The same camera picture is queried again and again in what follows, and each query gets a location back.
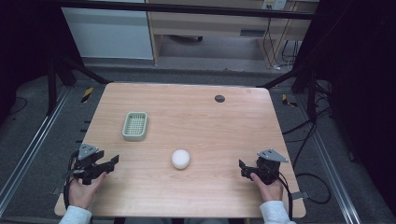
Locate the person's left hand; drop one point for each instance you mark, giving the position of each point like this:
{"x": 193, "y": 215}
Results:
{"x": 81, "y": 194}

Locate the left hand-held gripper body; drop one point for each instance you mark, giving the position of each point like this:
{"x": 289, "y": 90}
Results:
{"x": 86, "y": 168}

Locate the yellow black striped tape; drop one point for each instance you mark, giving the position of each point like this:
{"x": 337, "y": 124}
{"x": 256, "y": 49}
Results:
{"x": 87, "y": 94}
{"x": 289, "y": 101}

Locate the round white soap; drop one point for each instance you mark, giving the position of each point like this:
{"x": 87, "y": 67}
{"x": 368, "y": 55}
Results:
{"x": 180, "y": 159}

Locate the green soap dish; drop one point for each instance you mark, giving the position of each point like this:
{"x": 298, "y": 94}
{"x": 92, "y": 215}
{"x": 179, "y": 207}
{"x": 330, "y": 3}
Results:
{"x": 135, "y": 126}

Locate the white cabinet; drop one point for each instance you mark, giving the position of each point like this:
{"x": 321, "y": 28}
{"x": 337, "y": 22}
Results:
{"x": 109, "y": 31}

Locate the person's right hand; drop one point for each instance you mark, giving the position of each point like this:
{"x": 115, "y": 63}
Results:
{"x": 271, "y": 191}

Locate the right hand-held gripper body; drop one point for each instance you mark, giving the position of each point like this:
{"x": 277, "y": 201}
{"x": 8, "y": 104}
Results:
{"x": 268, "y": 169}

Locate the grey table edge bracket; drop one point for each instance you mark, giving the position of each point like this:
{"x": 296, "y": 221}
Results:
{"x": 58, "y": 190}
{"x": 300, "y": 195}

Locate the aluminium floor rail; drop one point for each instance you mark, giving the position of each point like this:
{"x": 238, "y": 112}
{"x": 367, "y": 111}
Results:
{"x": 333, "y": 174}
{"x": 34, "y": 146}

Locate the white power strip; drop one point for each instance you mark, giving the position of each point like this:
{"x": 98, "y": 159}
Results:
{"x": 274, "y": 4}

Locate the light wooden desk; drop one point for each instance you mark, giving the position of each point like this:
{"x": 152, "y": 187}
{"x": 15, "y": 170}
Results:
{"x": 211, "y": 25}

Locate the black metal frame bar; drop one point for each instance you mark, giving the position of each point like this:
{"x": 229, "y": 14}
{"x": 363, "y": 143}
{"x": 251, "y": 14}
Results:
{"x": 186, "y": 8}

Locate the black frame leg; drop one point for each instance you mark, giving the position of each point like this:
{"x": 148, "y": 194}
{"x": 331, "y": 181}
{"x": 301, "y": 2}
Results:
{"x": 51, "y": 87}
{"x": 311, "y": 93}

